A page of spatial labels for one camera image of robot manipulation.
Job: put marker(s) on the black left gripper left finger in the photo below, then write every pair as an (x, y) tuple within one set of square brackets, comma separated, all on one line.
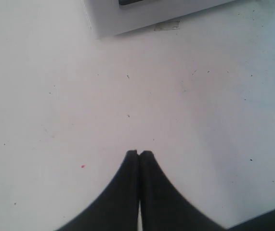
[(117, 207)]

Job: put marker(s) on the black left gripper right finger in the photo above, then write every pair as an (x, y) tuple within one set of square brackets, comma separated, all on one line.
[(163, 208)]

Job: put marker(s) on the white microwave oven body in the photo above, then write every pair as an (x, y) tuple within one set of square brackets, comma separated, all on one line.
[(122, 18)]

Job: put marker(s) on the clear tape patch on table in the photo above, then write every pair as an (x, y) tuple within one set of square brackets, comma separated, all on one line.
[(167, 25)]

